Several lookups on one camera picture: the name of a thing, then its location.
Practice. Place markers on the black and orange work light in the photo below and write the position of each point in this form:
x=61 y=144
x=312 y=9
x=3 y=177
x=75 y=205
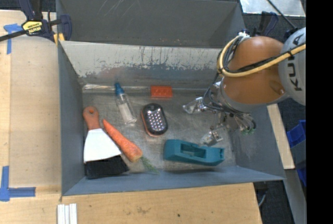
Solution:
x=155 y=120

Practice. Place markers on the red-orange toy brick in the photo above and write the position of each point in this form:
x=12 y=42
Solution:
x=161 y=92

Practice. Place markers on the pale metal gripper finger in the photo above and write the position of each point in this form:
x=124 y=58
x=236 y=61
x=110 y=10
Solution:
x=193 y=106
x=212 y=137

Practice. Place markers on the orange carrot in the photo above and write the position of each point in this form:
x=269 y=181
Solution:
x=122 y=141

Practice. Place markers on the grey metal bin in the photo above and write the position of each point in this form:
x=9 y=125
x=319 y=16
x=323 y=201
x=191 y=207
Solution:
x=182 y=124

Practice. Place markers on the teal tape dispenser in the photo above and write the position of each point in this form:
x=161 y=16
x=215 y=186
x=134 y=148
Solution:
x=177 y=152

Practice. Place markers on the clear spray bottle blue cap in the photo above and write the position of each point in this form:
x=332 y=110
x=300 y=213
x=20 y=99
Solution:
x=125 y=105

